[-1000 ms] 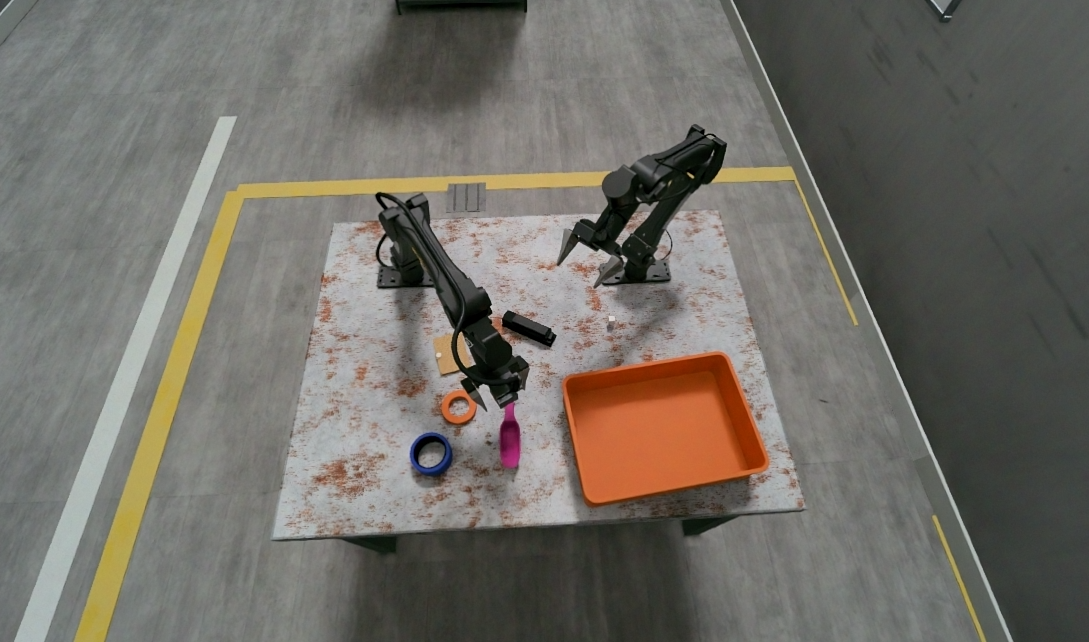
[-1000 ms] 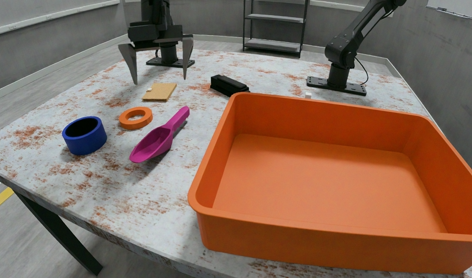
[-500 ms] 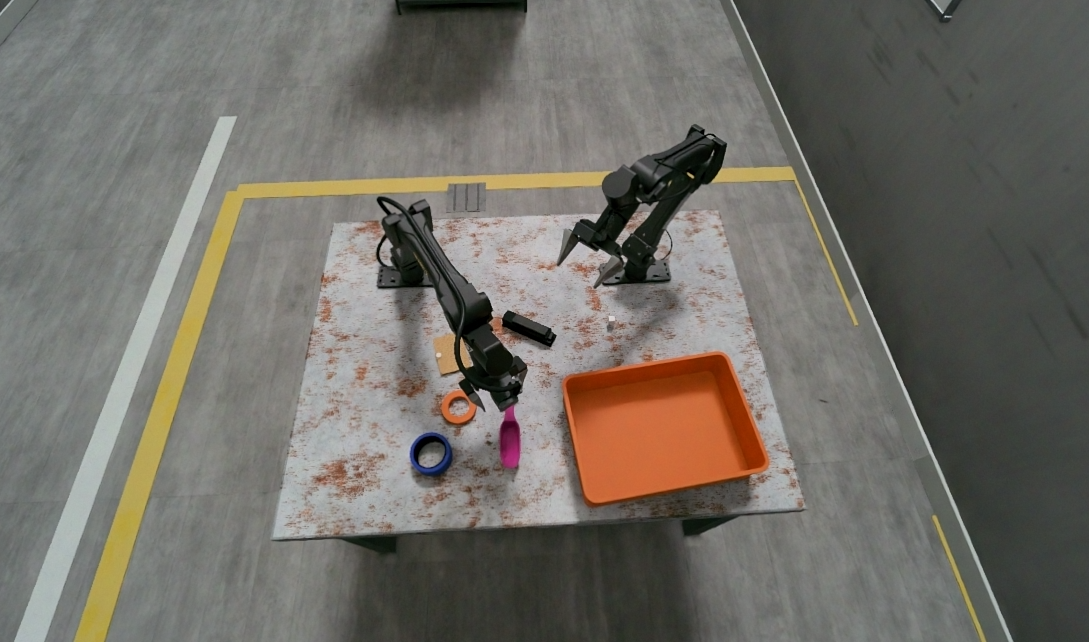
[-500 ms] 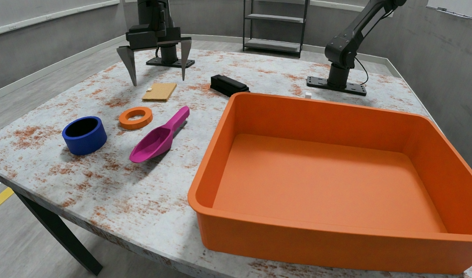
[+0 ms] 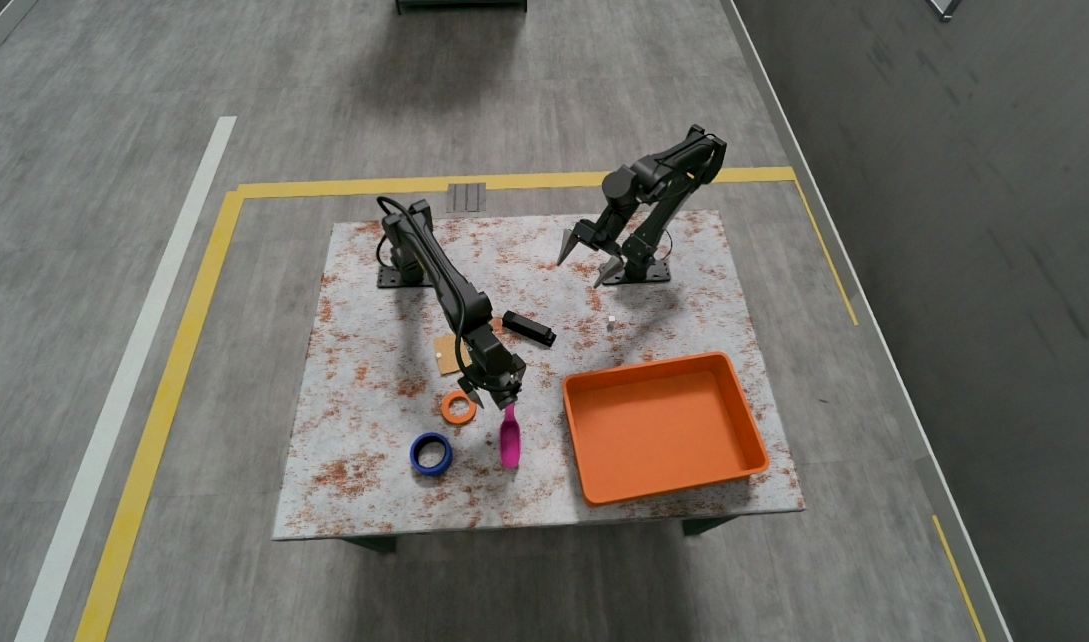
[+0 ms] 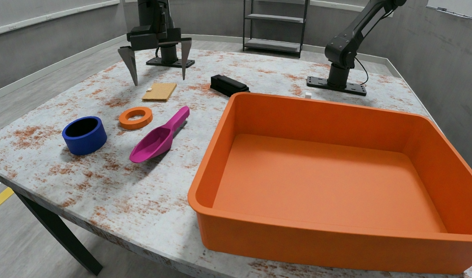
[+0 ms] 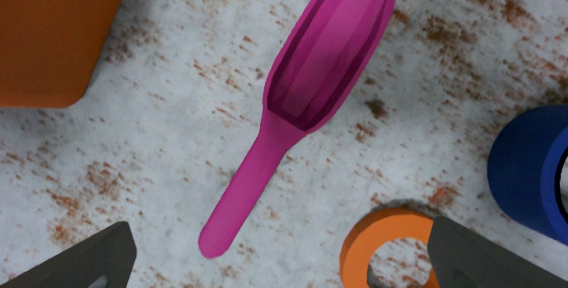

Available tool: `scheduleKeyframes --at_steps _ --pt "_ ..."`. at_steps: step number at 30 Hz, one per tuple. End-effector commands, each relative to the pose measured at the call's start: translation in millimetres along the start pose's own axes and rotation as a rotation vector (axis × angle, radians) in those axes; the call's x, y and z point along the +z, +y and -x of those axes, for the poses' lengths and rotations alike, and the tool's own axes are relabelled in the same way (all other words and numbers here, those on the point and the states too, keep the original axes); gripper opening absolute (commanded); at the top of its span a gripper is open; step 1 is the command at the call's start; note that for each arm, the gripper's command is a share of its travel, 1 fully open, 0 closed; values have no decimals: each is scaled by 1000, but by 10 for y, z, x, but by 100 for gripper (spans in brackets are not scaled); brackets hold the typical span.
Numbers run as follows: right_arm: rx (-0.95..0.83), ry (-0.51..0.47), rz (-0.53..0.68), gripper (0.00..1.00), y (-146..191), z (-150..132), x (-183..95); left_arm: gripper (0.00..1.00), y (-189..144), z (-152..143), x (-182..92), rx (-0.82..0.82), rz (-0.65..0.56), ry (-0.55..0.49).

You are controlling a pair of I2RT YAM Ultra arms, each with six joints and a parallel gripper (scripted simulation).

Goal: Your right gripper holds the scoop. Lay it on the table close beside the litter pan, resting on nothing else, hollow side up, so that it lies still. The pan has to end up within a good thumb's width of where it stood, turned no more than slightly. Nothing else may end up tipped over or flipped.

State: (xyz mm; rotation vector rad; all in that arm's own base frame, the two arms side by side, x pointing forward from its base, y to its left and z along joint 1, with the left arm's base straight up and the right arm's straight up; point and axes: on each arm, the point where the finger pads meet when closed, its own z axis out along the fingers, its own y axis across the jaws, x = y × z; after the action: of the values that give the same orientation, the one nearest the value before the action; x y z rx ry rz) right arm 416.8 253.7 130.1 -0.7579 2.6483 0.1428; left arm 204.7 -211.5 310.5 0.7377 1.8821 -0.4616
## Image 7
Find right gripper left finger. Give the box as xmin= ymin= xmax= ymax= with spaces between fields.
xmin=0 ymin=221 xmax=137 ymax=288

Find orange ring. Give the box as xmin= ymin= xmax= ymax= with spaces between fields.
xmin=339 ymin=206 xmax=433 ymax=288

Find orange plastic tray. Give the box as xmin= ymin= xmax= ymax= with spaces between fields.
xmin=0 ymin=0 xmax=121 ymax=107

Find magenta plastic scoop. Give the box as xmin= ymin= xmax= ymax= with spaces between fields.
xmin=198 ymin=0 xmax=396 ymax=257

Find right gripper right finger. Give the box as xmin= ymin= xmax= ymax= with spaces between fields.
xmin=427 ymin=216 xmax=568 ymax=288

